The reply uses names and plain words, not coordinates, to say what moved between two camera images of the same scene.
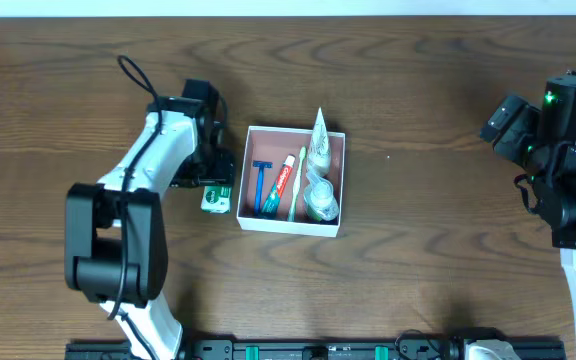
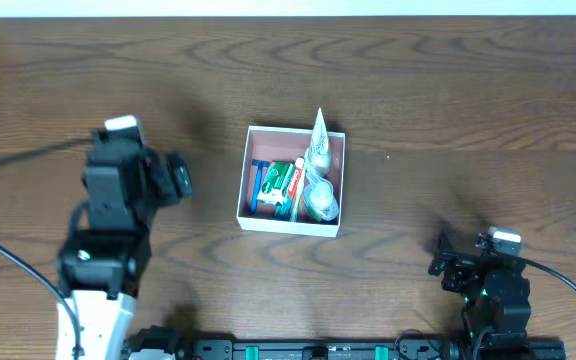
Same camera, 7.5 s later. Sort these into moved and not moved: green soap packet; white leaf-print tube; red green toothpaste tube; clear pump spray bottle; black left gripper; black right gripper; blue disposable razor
Moved: black right gripper; red green toothpaste tube; black left gripper; green soap packet
Not moved: blue disposable razor; clear pump spray bottle; white leaf-print tube
